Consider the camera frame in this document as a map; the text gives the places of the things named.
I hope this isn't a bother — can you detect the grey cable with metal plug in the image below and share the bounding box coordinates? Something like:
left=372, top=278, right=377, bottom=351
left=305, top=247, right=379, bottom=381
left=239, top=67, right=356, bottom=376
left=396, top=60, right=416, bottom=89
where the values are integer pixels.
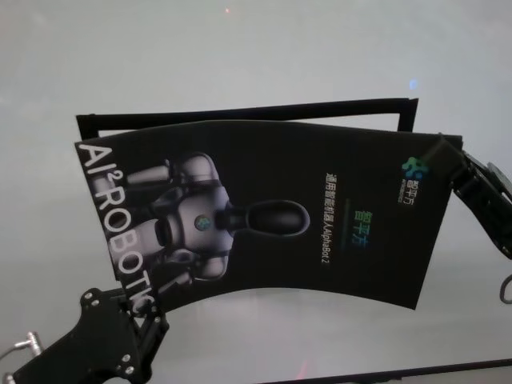
left=0, top=330, right=43, bottom=363

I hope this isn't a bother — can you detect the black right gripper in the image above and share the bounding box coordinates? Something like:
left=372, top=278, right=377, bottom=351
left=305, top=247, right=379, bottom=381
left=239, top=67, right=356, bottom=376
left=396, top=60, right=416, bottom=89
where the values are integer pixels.
left=422, top=138, right=512, bottom=257

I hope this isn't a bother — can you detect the black robot poster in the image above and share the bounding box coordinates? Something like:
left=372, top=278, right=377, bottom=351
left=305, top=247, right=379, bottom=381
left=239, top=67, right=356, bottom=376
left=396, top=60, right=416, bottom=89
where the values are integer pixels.
left=73, top=118, right=466, bottom=317

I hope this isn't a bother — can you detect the black rectangular tape frame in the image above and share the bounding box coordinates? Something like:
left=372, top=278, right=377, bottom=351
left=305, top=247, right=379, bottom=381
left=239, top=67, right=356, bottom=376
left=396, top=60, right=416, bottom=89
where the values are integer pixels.
left=74, top=97, right=420, bottom=283

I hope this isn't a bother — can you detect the grey looped cable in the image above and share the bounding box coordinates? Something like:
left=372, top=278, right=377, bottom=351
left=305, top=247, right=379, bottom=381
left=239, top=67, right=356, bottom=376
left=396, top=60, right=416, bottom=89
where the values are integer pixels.
left=498, top=273, right=512, bottom=308

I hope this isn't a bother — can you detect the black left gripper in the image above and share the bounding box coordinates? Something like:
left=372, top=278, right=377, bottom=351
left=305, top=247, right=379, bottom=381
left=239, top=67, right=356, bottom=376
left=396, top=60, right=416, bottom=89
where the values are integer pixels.
left=11, top=286, right=170, bottom=384

